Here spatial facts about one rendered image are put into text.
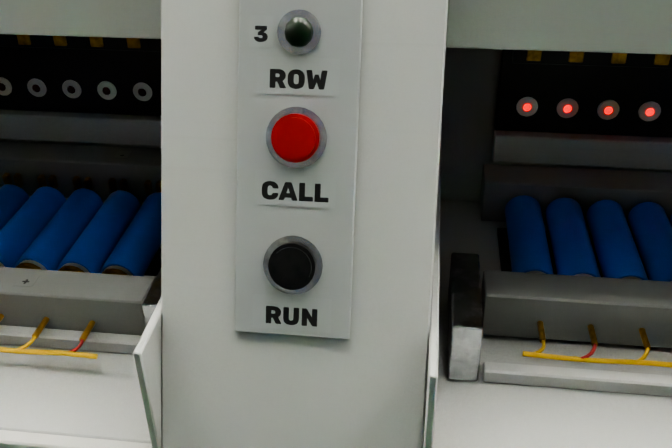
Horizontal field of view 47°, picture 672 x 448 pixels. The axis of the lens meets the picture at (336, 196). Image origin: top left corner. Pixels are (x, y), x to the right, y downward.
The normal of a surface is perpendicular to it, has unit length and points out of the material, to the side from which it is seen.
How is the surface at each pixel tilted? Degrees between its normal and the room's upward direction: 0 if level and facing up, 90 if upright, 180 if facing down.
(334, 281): 90
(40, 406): 23
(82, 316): 113
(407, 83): 90
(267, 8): 90
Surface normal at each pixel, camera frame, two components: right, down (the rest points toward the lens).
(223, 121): -0.12, 0.15
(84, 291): -0.01, -0.85
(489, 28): -0.12, 0.52
